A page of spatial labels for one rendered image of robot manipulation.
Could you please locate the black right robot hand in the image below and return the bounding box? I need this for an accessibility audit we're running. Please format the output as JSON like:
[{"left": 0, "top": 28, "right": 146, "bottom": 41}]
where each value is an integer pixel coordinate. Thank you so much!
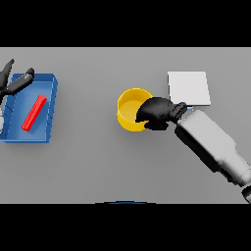
[{"left": 134, "top": 96, "right": 188, "bottom": 131}]

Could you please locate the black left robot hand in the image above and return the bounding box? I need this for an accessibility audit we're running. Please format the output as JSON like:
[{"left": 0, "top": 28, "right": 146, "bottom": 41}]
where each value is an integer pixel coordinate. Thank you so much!
[{"left": 0, "top": 58, "right": 35, "bottom": 106}]

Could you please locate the yellow bowl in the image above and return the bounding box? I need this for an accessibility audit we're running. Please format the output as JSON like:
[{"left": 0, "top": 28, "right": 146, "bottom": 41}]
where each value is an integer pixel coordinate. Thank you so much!
[{"left": 117, "top": 87, "right": 154, "bottom": 132}]

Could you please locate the red beaker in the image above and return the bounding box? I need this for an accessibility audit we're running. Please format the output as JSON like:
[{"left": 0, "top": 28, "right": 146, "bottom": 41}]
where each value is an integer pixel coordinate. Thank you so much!
[{"left": 21, "top": 94, "right": 48, "bottom": 132}]

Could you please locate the pale square measuring scale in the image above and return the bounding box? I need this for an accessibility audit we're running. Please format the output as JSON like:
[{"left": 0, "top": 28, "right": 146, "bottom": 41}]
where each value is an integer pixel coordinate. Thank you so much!
[{"left": 167, "top": 71, "right": 212, "bottom": 107}]

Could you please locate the blue tray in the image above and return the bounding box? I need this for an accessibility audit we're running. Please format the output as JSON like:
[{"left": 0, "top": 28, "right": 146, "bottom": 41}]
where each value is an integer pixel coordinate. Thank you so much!
[{"left": 0, "top": 73, "right": 59, "bottom": 144}]

